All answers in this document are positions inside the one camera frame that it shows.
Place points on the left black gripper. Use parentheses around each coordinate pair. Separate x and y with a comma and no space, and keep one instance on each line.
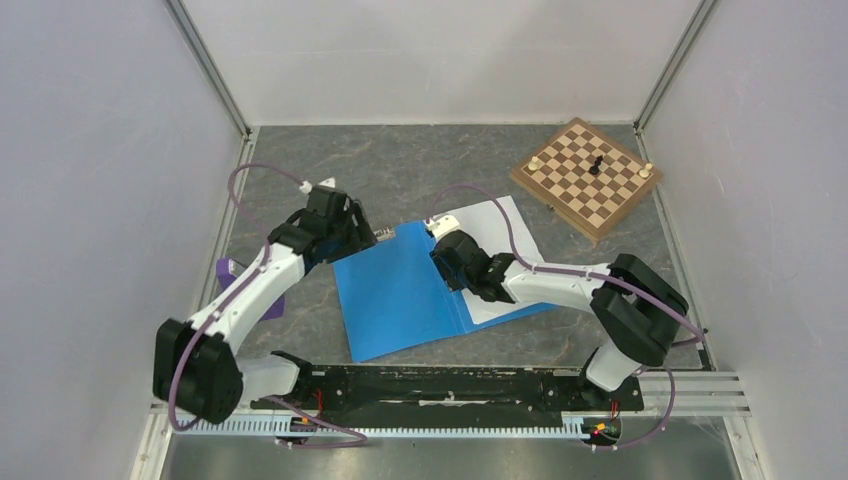
(365,233)

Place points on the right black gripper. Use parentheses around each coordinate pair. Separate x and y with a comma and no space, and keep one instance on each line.
(451,281)

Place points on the white paper sheet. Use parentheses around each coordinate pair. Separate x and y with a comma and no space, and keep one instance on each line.
(484,222)

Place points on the blue file folder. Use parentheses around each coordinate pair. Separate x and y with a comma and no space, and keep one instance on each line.
(392,298)

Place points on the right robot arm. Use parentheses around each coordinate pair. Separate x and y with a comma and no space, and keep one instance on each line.
(640,312)

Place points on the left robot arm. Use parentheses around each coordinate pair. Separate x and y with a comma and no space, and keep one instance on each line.
(196,368)

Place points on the wooden chessboard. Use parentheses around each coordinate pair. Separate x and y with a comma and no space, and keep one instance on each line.
(594,205)

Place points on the black chess piece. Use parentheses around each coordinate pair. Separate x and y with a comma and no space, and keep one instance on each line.
(594,169)

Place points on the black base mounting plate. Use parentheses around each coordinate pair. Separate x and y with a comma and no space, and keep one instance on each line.
(374,396)

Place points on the cream chess piece right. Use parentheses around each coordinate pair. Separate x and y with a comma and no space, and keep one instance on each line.
(646,171)

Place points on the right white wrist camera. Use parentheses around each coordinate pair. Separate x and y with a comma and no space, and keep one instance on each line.
(439,227)

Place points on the purple camera stand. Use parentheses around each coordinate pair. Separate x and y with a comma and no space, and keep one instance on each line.
(227,271)

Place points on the slotted cable duct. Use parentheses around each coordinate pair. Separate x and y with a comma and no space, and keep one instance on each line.
(285,424)

